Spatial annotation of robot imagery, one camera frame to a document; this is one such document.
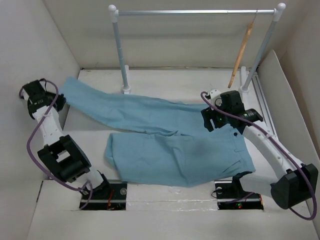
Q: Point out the white metal clothes rack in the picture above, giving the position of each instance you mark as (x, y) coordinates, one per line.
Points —
(124, 69)

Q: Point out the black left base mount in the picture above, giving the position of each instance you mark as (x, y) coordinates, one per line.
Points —
(113, 199)

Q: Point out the light blue trousers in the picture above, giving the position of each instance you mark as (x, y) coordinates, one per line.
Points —
(159, 142)

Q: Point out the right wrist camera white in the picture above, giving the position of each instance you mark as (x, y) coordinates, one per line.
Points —
(214, 97)

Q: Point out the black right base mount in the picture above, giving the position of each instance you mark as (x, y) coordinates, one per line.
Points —
(230, 196)

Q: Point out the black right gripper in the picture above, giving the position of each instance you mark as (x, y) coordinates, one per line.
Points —
(207, 114)

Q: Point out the wooden clothes hanger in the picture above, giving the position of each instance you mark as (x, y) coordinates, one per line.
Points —
(241, 50)

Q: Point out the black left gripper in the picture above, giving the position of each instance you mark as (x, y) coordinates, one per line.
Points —
(61, 101)

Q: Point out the aluminium rail on right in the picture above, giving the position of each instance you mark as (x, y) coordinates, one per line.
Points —
(262, 102)

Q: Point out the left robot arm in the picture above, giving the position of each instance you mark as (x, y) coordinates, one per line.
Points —
(55, 153)

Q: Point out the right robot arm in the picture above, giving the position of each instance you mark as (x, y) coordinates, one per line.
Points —
(293, 181)

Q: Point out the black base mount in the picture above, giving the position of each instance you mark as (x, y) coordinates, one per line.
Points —
(113, 199)
(230, 196)

